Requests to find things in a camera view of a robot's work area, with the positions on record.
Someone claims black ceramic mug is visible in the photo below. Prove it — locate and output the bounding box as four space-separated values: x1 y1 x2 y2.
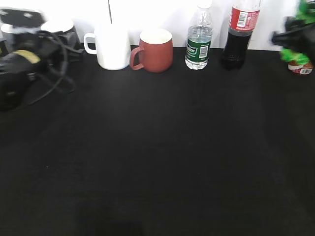
41 18 81 50

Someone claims green soda bottle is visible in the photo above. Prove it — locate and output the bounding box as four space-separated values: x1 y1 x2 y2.
281 0 315 65

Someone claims red ceramic mug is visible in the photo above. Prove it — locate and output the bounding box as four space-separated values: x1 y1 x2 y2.
129 29 174 73

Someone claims cola bottle red label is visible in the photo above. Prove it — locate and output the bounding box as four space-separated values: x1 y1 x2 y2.
221 0 261 70

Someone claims white ceramic mug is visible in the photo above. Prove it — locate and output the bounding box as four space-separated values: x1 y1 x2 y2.
83 24 131 71

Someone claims brown coffee drink bottle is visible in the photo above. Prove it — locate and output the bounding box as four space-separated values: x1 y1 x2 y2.
288 61 313 75

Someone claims grey ceramic mug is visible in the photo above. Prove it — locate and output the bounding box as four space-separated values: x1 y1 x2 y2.
0 24 14 53

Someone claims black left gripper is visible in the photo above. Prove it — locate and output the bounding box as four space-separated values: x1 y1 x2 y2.
0 8 84 111

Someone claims cestbon water bottle green label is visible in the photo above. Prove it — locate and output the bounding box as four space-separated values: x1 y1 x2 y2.
185 0 213 70

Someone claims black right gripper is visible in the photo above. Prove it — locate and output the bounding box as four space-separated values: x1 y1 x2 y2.
271 17 315 64

